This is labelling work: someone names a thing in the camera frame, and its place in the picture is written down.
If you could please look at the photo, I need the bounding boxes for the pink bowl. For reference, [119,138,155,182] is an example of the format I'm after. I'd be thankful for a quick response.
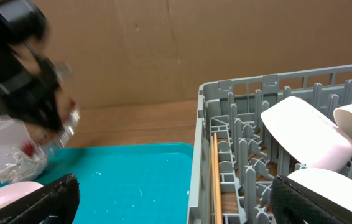
[261,96,352,172]

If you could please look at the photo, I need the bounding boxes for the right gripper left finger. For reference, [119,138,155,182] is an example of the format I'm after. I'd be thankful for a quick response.
[0,174,80,224]

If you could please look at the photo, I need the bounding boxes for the small white cup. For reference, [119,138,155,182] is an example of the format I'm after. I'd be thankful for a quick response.
[287,168,352,212]

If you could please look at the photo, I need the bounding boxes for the teal serving tray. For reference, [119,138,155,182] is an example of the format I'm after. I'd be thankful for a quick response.
[0,142,195,224]

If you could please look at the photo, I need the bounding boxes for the pink plate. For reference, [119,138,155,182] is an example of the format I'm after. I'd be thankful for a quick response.
[0,181,43,209]

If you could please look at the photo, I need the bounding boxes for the wooden chopstick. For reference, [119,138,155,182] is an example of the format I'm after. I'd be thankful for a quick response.
[210,136,216,224]
[213,133,223,224]

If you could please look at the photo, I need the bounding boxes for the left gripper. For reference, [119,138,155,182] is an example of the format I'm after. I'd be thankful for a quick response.
[0,0,63,131]

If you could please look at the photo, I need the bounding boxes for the grey dishwasher rack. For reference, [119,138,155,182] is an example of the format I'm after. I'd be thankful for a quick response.
[187,64,352,224]

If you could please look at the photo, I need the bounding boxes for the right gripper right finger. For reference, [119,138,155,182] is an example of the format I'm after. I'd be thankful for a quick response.
[271,175,352,224]

